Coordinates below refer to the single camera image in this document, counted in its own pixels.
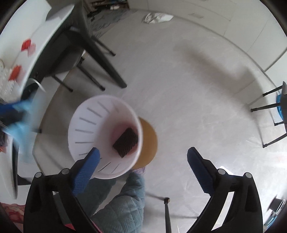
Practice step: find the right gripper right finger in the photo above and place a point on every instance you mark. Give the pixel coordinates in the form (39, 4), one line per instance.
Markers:
(245, 212)

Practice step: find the teal quilted trouser leg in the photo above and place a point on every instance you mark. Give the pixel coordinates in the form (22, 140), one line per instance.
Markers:
(124, 213)

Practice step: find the clear crumpled plastic wrap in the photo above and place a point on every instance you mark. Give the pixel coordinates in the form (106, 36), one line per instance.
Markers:
(8, 89)

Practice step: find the blue plastic wrapper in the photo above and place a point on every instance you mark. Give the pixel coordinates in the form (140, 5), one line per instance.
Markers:
(17, 122)

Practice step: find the white plastic trash bin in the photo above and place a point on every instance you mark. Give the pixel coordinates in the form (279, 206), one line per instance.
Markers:
(99, 122)

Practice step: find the dark wrapper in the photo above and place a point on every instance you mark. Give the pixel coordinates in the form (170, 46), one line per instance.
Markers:
(125, 143)

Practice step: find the red crumpled paper piece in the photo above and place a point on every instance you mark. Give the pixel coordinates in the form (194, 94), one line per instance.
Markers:
(15, 72)

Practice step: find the white oval marble table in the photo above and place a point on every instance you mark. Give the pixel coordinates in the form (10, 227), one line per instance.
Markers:
(25, 94)

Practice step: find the round wooden stool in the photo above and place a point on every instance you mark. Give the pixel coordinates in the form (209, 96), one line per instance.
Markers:
(150, 145)

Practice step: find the white crumpled bag on floor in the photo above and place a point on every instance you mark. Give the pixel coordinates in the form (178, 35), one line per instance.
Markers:
(154, 18)

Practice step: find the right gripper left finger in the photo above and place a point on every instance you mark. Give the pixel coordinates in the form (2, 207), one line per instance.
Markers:
(41, 213)

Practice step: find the dark grey dining chair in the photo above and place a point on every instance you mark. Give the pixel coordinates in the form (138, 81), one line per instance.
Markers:
(64, 48)

